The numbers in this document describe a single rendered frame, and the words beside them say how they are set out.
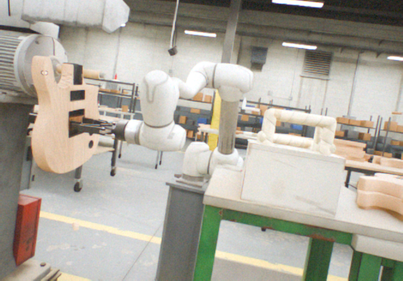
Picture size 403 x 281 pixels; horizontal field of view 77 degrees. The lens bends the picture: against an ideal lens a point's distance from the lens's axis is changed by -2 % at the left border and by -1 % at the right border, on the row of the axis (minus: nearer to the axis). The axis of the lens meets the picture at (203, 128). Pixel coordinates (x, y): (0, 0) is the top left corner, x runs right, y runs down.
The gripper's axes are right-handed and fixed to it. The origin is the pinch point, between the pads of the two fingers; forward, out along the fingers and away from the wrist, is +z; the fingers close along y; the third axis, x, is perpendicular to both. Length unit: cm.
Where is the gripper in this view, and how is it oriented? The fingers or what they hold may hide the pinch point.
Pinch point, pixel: (78, 122)
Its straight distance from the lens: 107.5
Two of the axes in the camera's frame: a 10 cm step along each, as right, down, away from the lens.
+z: -9.8, -1.5, 1.2
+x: 1.3, -9.7, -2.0
